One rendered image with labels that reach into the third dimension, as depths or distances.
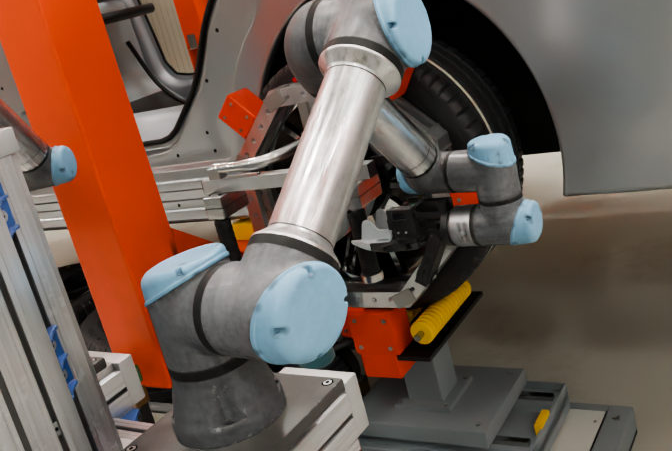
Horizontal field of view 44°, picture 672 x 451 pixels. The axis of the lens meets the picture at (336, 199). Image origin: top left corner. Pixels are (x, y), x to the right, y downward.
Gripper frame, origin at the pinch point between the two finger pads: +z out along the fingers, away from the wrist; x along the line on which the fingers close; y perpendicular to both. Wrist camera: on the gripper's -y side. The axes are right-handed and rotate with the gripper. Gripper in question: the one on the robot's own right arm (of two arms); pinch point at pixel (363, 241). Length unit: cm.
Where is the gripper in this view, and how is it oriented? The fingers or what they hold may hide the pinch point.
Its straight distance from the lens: 160.3
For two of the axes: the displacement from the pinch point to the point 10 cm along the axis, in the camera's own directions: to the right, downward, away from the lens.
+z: -8.3, 0.7, 5.5
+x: -4.9, 3.5, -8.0
